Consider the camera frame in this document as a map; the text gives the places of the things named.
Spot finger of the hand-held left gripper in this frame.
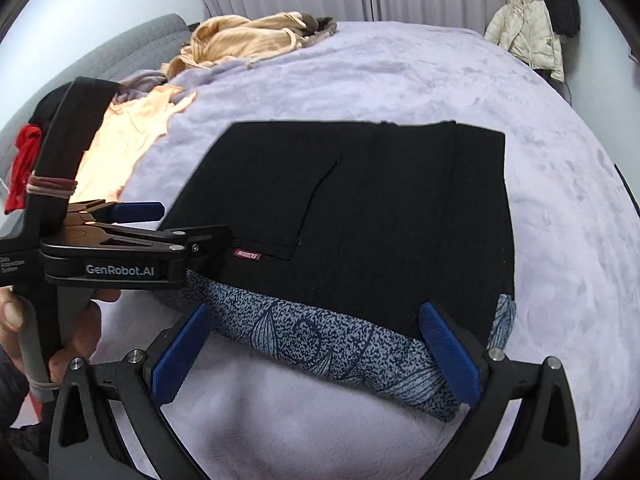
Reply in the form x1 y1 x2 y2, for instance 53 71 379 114
100 224 233 271
65 200 166 226

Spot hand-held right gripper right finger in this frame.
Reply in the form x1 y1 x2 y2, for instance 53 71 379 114
419 301 583 480

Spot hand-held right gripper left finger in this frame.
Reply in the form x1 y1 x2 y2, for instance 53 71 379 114
48 304 218 480

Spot black pants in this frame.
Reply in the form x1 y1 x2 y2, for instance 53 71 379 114
162 120 516 348

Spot person's left hand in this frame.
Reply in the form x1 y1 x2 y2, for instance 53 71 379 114
0 287 121 381

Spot peach garment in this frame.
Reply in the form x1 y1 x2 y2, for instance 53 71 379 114
67 85 197 206

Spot red cloth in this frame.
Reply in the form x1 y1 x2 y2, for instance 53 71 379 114
5 125 43 215

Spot blue leaf-patterned cloth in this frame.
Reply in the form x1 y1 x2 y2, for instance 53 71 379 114
185 270 517 423

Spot grey-purple garment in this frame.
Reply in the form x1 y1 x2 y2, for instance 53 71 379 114
112 67 168 103

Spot black cloth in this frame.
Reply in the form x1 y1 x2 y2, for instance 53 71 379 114
28 84 71 126

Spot grey upholstered headboard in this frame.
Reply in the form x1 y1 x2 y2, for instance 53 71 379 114
0 13 193 176

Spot purple fleece blanket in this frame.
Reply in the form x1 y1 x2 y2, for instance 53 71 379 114
75 21 640 480

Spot yellow ribbed sweater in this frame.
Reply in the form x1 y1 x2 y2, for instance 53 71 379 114
161 10 321 78

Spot grey-brown garment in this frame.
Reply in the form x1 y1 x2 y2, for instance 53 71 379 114
300 16 338 50

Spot cream puffer jacket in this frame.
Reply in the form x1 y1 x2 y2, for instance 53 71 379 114
484 0 566 83

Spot black bed frame edge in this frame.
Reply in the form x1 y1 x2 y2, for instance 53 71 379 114
614 162 640 211

